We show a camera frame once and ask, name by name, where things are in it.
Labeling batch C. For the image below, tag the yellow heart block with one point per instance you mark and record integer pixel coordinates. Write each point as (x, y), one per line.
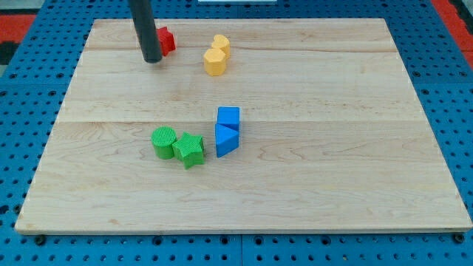
(222, 43)

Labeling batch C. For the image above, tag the yellow hexagon block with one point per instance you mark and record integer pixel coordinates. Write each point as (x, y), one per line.
(214, 62)

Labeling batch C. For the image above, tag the blue cube block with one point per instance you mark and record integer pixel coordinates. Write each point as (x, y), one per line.
(229, 116)

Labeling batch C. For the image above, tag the blue triangle block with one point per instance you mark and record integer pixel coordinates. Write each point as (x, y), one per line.
(226, 140)

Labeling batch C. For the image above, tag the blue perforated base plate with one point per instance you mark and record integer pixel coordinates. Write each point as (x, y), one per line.
(36, 80)

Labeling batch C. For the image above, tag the light wooden board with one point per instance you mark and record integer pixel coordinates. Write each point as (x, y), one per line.
(332, 136)

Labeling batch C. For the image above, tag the green cylinder block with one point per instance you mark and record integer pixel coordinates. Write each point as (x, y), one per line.
(162, 139)

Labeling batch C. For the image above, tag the green star block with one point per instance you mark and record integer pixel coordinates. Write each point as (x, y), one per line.
(189, 150)

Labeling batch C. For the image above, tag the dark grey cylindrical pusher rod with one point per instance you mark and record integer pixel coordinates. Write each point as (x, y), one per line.
(143, 20)

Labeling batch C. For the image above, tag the red star block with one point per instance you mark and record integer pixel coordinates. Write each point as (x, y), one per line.
(166, 39)

